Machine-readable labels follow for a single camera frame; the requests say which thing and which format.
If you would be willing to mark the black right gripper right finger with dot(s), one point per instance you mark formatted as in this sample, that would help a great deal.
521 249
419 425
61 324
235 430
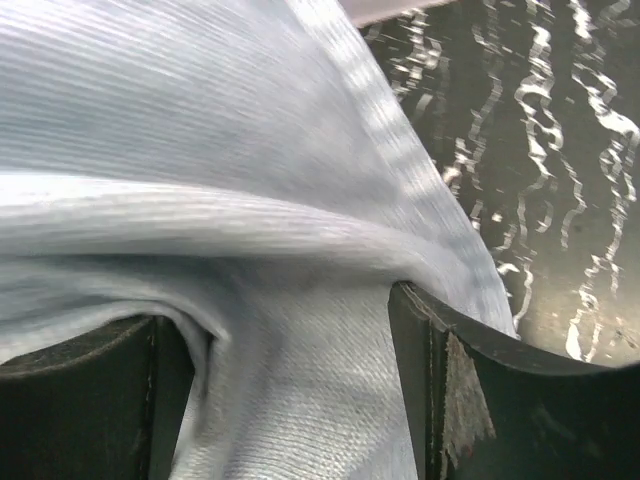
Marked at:
482 405

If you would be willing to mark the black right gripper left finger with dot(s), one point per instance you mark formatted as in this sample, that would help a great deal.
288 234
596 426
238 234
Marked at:
105 405

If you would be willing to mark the blue pillowcase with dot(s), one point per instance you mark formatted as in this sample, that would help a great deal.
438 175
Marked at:
243 168

